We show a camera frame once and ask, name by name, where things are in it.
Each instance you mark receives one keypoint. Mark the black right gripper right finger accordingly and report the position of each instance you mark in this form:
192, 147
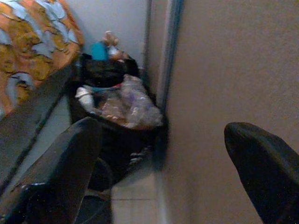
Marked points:
264, 168

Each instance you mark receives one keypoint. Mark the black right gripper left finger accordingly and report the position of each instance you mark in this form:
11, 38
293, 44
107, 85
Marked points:
58, 168

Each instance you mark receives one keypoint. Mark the black trash bin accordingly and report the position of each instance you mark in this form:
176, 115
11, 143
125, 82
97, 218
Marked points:
121, 144

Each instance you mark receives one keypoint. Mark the white plastic container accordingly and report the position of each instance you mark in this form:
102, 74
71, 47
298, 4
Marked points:
84, 96

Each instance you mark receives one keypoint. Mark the crumpled clear plastic bottle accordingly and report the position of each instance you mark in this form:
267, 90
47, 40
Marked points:
135, 105

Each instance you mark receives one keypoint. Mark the blue cup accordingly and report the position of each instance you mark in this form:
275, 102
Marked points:
99, 52

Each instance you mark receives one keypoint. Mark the yellow cartoon print blanket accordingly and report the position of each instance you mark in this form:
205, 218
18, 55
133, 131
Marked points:
28, 42

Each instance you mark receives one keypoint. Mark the orange drink bottle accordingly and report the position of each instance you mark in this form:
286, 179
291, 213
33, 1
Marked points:
111, 38

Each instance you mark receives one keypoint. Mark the grey door frame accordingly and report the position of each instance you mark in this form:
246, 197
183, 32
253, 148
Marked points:
172, 46

